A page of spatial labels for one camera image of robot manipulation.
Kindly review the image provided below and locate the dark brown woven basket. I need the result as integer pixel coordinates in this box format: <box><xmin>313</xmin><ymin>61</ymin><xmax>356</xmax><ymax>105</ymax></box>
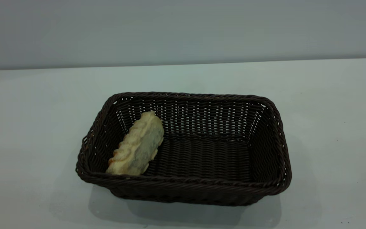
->
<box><xmin>76</xmin><ymin>92</ymin><xmax>293</xmax><ymax>207</ymax></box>

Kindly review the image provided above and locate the ridged orange bread roll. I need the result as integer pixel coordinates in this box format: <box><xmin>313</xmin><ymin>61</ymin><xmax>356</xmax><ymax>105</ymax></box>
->
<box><xmin>106</xmin><ymin>110</ymin><xmax>165</xmax><ymax>176</ymax></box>

